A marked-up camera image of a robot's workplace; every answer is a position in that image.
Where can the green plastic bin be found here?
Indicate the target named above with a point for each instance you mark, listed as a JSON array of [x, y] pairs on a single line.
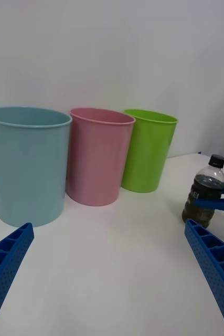
[[148, 155]]

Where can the pale blue plastic bin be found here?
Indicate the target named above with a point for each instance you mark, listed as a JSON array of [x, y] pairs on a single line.
[[27, 168]]

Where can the dark drink bottle black cap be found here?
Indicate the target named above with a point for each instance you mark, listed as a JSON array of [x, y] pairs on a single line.
[[203, 189]]

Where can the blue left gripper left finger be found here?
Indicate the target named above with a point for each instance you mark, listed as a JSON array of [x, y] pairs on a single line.
[[9, 262]]

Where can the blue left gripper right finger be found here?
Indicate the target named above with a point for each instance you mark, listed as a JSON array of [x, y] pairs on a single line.
[[216, 262]]

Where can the pink plastic bin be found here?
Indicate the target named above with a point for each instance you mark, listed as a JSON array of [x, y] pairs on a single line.
[[96, 162]]

